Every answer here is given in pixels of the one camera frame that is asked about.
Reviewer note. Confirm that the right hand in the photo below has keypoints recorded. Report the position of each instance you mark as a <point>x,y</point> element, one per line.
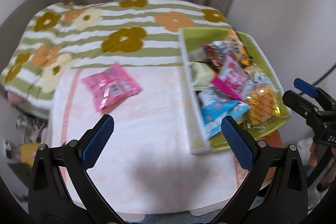
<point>319,164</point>

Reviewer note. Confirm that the white pink table cloth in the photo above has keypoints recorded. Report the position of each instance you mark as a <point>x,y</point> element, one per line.
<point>146,167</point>

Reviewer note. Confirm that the waffle cookie clear packet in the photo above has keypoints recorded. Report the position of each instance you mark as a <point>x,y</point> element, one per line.
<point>262,104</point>

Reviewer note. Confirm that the blue white snack bag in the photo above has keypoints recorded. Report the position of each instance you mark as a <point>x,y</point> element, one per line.
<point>215,105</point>

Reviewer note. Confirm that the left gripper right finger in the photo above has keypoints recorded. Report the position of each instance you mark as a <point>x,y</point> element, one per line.
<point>275,189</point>

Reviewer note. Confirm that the floral striped blanket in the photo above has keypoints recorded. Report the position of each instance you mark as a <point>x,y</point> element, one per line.
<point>66,36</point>

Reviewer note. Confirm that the maroon snack bag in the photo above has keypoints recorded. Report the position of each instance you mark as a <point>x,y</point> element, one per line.
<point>198,55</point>

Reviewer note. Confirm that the brown wafer white packet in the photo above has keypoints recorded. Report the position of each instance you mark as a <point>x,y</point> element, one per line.
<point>231,79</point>

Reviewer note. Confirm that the pink snack bag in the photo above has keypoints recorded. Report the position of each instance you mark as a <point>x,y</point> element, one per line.
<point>110,86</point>

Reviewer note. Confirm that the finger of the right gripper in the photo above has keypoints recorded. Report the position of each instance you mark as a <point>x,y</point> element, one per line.
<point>301,106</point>
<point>305,88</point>

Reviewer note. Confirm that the cream orange snack bag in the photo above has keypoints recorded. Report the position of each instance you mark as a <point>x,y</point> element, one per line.
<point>202,74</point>

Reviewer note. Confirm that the green cardboard box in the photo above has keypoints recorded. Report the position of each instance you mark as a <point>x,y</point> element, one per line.
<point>191,39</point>

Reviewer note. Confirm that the brown yellow snack bag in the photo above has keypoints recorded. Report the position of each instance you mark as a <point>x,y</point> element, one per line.
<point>238,49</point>

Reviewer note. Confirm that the pale blue chips bag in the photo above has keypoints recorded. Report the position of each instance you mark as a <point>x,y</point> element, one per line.
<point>218,52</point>

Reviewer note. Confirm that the grey headboard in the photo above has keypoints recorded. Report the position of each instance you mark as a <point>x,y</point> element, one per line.
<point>14,26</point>

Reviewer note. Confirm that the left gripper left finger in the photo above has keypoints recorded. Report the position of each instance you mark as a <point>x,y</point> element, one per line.
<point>61,190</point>

